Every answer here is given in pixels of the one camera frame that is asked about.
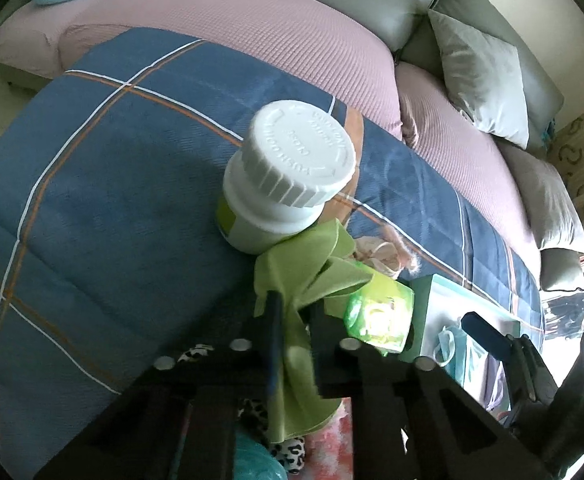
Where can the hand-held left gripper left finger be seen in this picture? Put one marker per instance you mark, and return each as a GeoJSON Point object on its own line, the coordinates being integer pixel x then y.
{"type": "Point", "coordinates": [275, 340]}

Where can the blue plaid blanket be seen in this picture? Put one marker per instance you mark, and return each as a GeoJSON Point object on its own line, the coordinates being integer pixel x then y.
{"type": "Point", "coordinates": [121, 210]}

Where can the leopard print cloth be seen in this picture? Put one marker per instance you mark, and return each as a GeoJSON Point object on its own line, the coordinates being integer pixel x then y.
{"type": "Point", "coordinates": [289, 452]}

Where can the beige grey pillow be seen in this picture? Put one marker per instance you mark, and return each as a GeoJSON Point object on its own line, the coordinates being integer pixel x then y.
{"type": "Point", "coordinates": [547, 200]}
{"type": "Point", "coordinates": [562, 270]}

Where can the light green cloth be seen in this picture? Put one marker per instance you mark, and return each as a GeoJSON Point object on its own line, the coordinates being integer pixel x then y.
{"type": "Point", "coordinates": [292, 270]}

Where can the pink floral cloth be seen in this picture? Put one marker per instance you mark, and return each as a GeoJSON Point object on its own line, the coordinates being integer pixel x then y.
{"type": "Point", "coordinates": [387, 255]}

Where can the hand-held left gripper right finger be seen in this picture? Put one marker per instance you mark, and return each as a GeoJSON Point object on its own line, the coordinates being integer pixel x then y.
{"type": "Point", "coordinates": [322, 332]}

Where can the pink fluffy cloth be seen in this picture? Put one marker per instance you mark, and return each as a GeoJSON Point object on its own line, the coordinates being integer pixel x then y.
{"type": "Point", "coordinates": [342, 445]}

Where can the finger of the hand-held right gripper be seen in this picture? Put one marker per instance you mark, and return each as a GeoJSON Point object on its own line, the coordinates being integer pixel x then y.
{"type": "Point", "coordinates": [487, 335]}

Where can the light grey pillow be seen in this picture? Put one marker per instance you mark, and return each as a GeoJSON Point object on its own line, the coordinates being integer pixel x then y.
{"type": "Point", "coordinates": [482, 75]}

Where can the green packet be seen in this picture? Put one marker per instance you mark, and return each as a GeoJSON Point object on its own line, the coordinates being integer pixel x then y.
{"type": "Point", "coordinates": [379, 315]}

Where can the white bottle with green label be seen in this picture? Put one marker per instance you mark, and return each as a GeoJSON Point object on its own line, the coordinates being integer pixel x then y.
{"type": "Point", "coordinates": [297, 150]}

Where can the green storage box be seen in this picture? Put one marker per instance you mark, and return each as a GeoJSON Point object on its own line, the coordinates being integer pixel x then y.
{"type": "Point", "coordinates": [437, 295]}

